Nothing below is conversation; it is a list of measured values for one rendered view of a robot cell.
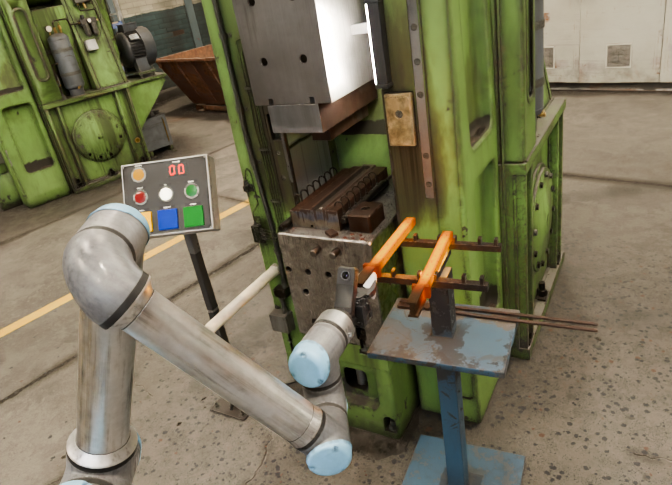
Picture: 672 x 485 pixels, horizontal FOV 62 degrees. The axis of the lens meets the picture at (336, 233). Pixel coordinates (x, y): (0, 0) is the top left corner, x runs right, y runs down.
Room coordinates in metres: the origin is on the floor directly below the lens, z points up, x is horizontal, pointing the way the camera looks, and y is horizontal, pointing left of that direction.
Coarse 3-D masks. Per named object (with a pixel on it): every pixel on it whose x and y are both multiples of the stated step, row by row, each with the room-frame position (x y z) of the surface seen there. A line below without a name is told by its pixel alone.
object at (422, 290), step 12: (444, 240) 1.44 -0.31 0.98; (432, 252) 1.38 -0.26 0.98; (444, 252) 1.39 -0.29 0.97; (432, 264) 1.31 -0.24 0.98; (420, 276) 1.26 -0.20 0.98; (432, 276) 1.26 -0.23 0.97; (420, 288) 1.19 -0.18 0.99; (408, 300) 1.15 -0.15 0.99; (420, 300) 1.18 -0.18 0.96; (420, 312) 1.15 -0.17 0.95
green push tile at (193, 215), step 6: (186, 210) 1.92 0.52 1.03; (192, 210) 1.91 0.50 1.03; (198, 210) 1.91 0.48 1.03; (186, 216) 1.91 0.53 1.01; (192, 216) 1.90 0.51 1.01; (198, 216) 1.90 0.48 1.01; (186, 222) 1.90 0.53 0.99; (192, 222) 1.89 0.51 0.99; (198, 222) 1.89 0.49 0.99; (204, 222) 1.89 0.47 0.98
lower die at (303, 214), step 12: (348, 168) 2.20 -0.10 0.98; (360, 168) 2.12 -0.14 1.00; (372, 168) 2.11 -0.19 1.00; (384, 168) 2.09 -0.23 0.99; (336, 180) 2.06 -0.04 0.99; (360, 180) 2.01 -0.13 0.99; (372, 180) 2.00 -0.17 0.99; (324, 192) 1.96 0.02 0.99; (300, 204) 1.91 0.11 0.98; (312, 204) 1.86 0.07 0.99; (336, 204) 1.82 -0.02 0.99; (348, 204) 1.83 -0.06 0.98; (300, 216) 1.84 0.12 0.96; (312, 216) 1.82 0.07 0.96; (324, 216) 1.79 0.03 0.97; (336, 216) 1.76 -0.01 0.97; (324, 228) 1.79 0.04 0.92; (336, 228) 1.77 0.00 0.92
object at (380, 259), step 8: (400, 224) 1.52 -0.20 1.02; (408, 224) 1.51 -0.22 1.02; (400, 232) 1.46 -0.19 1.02; (408, 232) 1.49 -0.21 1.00; (392, 240) 1.41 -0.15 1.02; (400, 240) 1.43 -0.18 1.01; (384, 248) 1.37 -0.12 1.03; (392, 248) 1.37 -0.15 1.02; (376, 256) 1.33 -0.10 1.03; (384, 256) 1.32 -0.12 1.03; (368, 264) 1.28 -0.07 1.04; (376, 264) 1.27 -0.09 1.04; (384, 264) 1.31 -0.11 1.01; (360, 272) 1.24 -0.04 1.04; (368, 272) 1.24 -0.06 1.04; (376, 272) 1.26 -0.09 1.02; (360, 280) 1.20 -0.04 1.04
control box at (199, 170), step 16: (160, 160) 2.04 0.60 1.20; (176, 160) 2.02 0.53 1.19; (192, 160) 2.01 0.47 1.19; (208, 160) 2.01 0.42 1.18; (128, 176) 2.03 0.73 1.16; (144, 176) 2.02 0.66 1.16; (160, 176) 2.01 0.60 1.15; (176, 176) 2.00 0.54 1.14; (192, 176) 1.98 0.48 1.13; (208, 176) 1.97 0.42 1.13; (128, 192) 2.00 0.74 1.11; (144, 192) 1.99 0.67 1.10; (176, 192) 1.97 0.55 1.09; (208, 192) 1.94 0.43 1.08; (144, 208) 1.96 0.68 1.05; (160, 208) 1.95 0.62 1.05; (208, 208) 1.91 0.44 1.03; (208, 224) 1.88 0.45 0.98
